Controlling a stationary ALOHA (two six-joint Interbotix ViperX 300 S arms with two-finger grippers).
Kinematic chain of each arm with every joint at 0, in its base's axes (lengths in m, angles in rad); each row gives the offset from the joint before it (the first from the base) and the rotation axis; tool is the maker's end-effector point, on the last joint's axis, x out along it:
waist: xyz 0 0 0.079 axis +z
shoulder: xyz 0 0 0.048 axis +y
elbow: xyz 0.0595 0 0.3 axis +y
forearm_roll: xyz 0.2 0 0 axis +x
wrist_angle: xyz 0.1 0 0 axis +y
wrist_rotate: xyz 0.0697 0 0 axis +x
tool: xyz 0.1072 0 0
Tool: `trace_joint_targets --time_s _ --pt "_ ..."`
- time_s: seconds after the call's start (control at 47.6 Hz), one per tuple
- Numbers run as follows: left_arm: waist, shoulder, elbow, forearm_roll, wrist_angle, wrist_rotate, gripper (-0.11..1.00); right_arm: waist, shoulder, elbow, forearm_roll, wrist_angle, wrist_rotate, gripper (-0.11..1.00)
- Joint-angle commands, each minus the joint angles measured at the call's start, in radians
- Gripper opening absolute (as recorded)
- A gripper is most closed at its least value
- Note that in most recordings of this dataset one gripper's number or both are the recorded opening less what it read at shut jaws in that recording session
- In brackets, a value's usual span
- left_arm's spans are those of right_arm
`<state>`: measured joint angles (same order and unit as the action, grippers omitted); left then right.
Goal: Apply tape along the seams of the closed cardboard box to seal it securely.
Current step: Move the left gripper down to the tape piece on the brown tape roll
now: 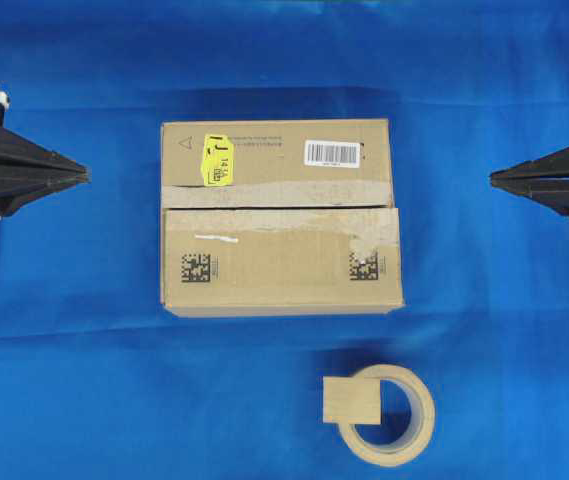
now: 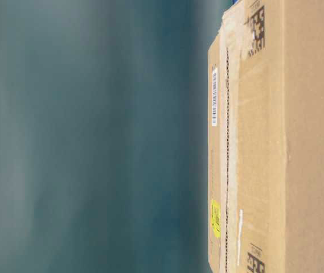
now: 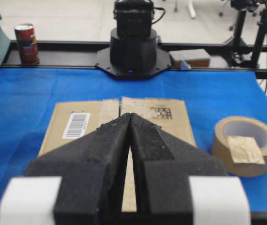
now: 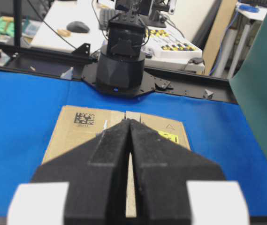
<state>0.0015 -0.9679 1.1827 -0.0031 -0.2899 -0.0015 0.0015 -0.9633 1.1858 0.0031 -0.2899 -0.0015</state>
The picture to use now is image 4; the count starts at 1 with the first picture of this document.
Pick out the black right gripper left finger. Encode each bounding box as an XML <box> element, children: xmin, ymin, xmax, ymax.
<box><xmin>7</xmin><ymin>120</ymin><xmax>130</xmax><ymax>225</ymax></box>

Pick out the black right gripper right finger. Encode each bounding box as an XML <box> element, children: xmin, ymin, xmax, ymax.
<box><xmin>130</xmin><ymin>120</ymin><xmax>250</xmax><ymax>225</ymax></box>

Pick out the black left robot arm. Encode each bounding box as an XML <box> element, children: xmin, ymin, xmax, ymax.
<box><xmin>96</xmin><ymin>0</ymin><xmax>153</xmax><ymax>90</ymax></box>

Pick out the brown cardboard box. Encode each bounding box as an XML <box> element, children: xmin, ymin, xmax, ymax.
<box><xmin>42</xmin><ymin>105</ymin><xmax>189</xmax><ymax>224</ymax></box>

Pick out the white screw organizer box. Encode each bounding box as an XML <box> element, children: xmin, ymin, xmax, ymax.
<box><xmin>143</xmin><ymin>27</ymin><xmax>205</xmax><ymax>74</ymax></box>

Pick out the blue table cloth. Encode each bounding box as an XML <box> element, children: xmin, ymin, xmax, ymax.
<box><xmin>0</xmin><ymin>72</ymin><xmax>267</xmax><ymax>217</ymax></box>

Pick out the black computer mouse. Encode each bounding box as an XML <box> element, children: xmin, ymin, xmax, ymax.
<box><xmin>67</xmin><ymin>21</ymin><xmax>90</xmax><ymax>33</ymax></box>

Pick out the white desk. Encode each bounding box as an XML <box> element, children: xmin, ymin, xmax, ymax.
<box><xmin>31</xmin><ymin>0</ymin><xmax>203</xmax><ymax>59</ymax></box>

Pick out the black aluminium frame rail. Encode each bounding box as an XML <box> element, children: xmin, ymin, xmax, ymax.
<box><xmin>0</xmin><ymin>43</ymin><xmax>237</xmax><ymax>104</ymax></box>

